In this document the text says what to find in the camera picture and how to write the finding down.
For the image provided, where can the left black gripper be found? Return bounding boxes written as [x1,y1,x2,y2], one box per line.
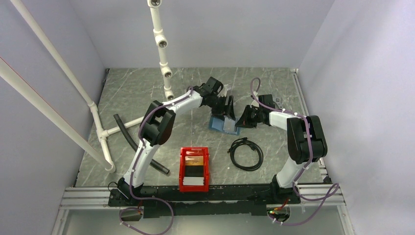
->
[209,95,236,122]

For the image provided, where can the blue card holder wallet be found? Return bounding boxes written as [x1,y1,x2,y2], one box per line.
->
[208,117,240,136]

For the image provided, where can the white credit card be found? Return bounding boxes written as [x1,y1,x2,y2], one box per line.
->
[223,117,236,133]

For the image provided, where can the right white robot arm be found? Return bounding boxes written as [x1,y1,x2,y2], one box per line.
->
[235,94,328,203]

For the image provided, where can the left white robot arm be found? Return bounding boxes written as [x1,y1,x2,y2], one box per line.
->
[117,77,235,206]

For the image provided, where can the gold card in bin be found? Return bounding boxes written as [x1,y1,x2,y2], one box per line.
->
[184,156,204,166]

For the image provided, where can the white card stack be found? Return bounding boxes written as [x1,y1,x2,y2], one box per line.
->
[182,176,205,186]

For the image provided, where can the red plastic bin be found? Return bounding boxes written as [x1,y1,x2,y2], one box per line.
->
[179,147,210,193]

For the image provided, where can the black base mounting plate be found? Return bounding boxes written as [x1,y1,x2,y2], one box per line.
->
[108,183,300,218]

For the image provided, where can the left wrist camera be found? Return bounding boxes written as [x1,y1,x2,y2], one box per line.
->
[218,84,231,97]

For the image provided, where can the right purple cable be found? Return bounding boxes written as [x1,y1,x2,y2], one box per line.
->
[250,77,341,227]

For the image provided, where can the purple cable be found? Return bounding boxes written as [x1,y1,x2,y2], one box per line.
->
[250,77,341,227]
[118,86,195,235]

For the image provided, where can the coiled black cable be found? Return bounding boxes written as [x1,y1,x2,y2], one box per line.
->
[228,137,264,171]

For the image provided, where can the red handled adjustable wrench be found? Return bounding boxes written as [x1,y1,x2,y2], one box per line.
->
[274,98,283,109]

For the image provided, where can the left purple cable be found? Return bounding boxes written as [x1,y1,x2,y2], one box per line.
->
[118,86,195,235]

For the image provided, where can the black corrugated hose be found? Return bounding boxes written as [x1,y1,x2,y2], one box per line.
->
[113,113,170,176]

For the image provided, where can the aluminium rail frame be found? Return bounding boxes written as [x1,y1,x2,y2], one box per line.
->
[51,68,354,235]

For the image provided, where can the white PVC pipe frame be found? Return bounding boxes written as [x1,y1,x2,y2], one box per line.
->
[0,0,176,173]

